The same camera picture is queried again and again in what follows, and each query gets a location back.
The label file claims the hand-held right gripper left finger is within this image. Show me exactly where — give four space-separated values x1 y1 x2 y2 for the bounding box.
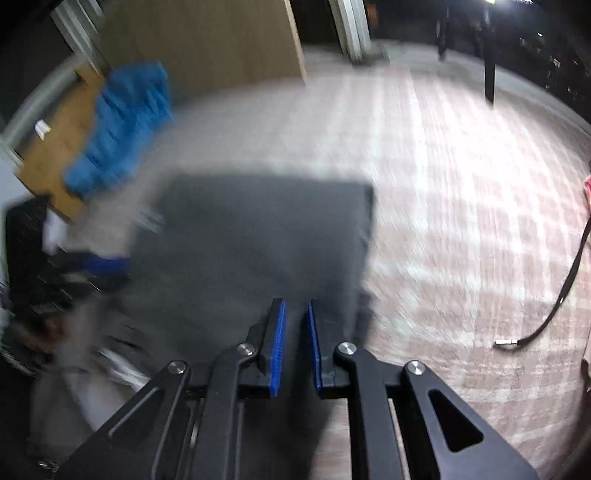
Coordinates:
55 298 287 480

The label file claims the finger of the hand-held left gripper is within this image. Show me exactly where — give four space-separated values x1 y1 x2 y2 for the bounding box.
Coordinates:
85 256 132 280

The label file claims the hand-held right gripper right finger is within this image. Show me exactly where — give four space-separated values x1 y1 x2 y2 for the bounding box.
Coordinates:
306 299 541 480

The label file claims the dark daisy print sweatshirt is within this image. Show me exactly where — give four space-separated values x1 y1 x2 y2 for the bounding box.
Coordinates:
102 173 377 480

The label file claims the brown wooden cabinet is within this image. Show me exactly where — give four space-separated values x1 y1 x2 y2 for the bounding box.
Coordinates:
18 69 112 222

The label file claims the blue cloth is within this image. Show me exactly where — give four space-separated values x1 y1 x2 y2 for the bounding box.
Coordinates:
62 60 174 199

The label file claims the plaid blanket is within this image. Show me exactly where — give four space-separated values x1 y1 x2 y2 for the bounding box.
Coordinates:
28 39 591 480

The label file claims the wooden board panel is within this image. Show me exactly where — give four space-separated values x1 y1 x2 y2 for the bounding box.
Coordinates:
99 0 308 100

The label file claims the black strap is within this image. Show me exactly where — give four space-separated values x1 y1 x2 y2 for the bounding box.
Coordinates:
494 226 591 352

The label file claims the white door frame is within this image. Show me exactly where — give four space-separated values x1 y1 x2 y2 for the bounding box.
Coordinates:
328 0 372 63

